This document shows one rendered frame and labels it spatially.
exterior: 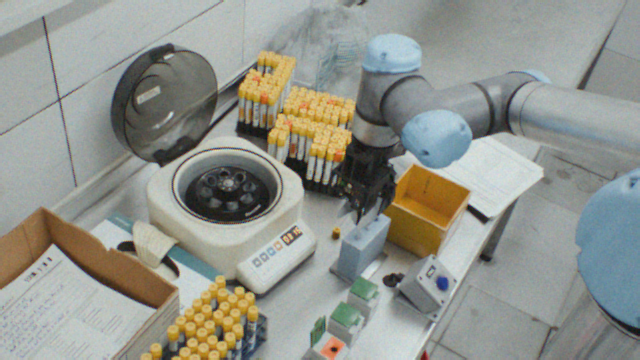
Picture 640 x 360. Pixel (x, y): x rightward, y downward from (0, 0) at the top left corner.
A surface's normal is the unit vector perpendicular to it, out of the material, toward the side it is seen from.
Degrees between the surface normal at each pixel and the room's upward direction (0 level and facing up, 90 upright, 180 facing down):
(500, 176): 1
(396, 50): 0
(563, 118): 71
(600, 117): 53
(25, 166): 90
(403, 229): 90
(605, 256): 85
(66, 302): 2
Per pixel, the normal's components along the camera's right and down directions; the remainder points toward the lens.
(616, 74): -0.51, 0.55
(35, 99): 0.85, 0.43
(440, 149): 0.44, 0.66
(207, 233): 0.11, -0.72
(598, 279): -0.89, 0.16
